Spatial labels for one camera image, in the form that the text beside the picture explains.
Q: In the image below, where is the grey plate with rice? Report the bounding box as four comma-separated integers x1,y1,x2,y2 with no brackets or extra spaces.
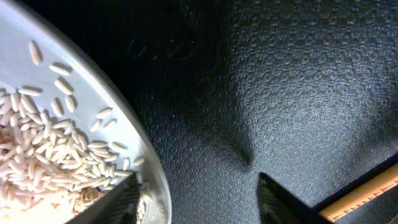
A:
1,1,172,223

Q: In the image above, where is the round black serving tray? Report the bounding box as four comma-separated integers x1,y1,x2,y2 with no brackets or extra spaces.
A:
27,1,397,223

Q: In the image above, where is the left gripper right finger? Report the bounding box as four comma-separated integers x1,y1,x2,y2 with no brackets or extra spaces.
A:
256,172,330,224

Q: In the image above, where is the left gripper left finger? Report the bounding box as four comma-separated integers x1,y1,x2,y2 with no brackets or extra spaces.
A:
67,175,140,224

